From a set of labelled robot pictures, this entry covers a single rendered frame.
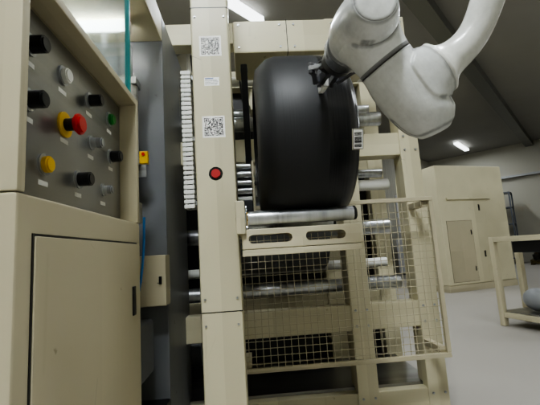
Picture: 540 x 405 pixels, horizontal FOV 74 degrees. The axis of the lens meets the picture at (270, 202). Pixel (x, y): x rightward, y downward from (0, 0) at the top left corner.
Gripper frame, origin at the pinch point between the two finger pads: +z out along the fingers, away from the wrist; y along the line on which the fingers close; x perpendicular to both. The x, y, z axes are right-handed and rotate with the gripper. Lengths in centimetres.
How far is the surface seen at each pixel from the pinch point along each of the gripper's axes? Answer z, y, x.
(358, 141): 3.9, -10.4, 15.5
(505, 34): 393, -358, -186
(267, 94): 5.7, 15.1, 0.5
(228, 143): 22.1, 27.6, 11.5
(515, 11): 343, -334, -193
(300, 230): 7.8, 7.3, 40.3
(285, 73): 7.1, 9.3, -5.8
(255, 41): 56, 15, -37
